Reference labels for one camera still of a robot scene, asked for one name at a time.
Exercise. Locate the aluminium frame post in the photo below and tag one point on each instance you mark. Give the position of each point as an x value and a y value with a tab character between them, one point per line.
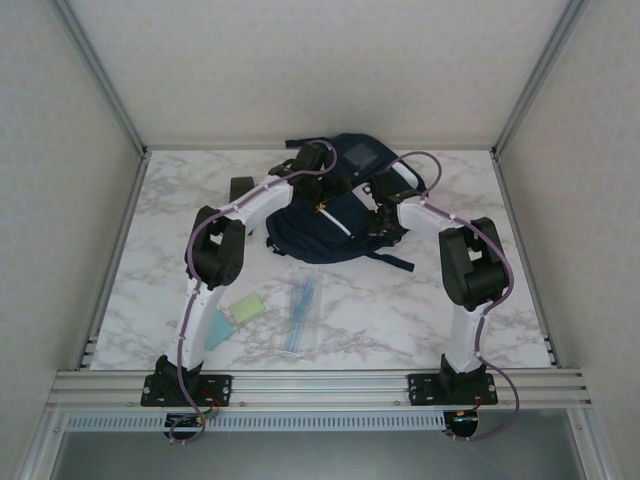
103	80
537	80

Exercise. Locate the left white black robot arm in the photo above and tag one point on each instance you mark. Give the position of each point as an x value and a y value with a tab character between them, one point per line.
215	250

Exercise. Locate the aluminium table edge rail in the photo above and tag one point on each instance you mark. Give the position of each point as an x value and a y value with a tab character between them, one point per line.
116	250
520	240
225	147

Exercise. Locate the clear bag of blue pens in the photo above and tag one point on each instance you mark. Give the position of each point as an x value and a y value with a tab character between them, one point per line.
301	315

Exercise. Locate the green sticky note pad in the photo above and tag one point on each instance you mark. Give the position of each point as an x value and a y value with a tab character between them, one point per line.
248	310

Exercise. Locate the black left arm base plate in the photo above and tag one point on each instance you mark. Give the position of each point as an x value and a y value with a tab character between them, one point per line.
220	390

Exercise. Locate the navy blue backpack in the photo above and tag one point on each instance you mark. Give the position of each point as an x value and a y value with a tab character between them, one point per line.
330	240

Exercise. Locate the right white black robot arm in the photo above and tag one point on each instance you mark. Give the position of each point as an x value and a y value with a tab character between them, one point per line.
475	260

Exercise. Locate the aluminium lower frame bar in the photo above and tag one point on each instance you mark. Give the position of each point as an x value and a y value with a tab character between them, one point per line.
47	440
590	445

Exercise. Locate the black pencil case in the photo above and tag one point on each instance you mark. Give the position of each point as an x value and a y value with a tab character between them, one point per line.
241	187

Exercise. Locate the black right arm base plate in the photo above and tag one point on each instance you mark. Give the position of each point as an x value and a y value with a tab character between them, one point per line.
422	390

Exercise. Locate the aluminium mounting rail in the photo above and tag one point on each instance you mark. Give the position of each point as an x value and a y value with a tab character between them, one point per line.
320	387

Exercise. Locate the blue sticky note pad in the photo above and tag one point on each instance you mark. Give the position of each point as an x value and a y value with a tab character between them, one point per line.
221	330

